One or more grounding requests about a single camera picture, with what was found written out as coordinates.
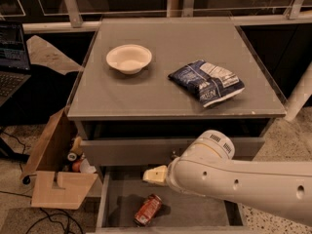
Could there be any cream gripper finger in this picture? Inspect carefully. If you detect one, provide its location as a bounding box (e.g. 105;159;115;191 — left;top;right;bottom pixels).
142;165;168;186

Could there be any red coke can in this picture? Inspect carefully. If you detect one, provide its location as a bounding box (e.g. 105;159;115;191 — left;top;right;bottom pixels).
134;194;162;226

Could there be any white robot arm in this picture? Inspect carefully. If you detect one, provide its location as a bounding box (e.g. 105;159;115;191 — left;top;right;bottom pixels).
143;130;312;226

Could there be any open grey middle drawer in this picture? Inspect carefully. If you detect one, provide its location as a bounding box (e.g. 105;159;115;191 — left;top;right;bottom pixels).
96;167;251;234

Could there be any grey top drawer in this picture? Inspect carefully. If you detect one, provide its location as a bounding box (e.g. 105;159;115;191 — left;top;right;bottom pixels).
80;136;266;167

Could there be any grey drawer cabinet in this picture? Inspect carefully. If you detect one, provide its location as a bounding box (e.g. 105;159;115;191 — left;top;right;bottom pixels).
66;16;289;234

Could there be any orange ball in box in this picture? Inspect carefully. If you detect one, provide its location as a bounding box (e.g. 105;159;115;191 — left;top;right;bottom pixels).
71;160;82;173

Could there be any small bottle in box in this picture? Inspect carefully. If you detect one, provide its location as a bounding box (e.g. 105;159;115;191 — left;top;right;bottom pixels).
67;136;83;162

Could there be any brown cardboard box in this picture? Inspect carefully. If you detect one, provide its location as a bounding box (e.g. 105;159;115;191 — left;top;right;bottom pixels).
20;109;98;210

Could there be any blue chip bag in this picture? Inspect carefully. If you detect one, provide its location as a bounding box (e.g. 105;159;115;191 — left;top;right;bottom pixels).
168;59;245;107

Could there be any white paper bowl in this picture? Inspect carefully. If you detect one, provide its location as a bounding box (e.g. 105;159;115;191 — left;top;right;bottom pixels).
105;44;152;74

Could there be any black laptop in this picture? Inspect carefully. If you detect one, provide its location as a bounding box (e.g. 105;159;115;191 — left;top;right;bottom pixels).
0;20;31;106

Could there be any black floor cable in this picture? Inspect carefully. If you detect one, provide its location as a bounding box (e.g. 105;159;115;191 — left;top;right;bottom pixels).
0;129;85;234

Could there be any metal railing frame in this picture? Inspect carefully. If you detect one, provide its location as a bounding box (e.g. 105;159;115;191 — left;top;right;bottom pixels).
0;0;312;31

